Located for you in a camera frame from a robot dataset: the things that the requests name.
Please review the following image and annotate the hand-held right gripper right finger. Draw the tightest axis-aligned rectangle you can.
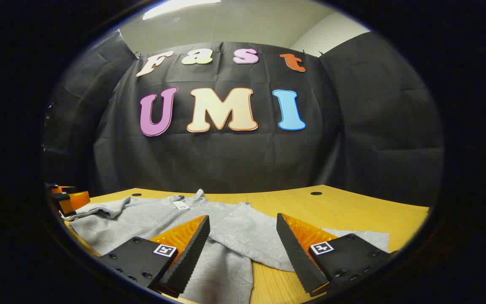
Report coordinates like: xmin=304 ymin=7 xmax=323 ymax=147
xmin=276 ymin=213 xmax=400 ymax=297

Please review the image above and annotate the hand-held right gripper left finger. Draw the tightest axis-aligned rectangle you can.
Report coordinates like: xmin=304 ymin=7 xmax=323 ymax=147
xmin=100 ymin=214 xmax=211 ymax=298

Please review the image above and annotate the grey sweatshirt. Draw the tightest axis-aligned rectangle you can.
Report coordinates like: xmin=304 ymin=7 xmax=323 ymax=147
xmin=64 ymin=189 xmax=391 ymax=304

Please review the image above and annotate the black backdrop cloth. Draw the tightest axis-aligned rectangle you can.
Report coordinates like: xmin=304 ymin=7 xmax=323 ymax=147
xmin=43 ymin=30 xmax=444 ymax=207

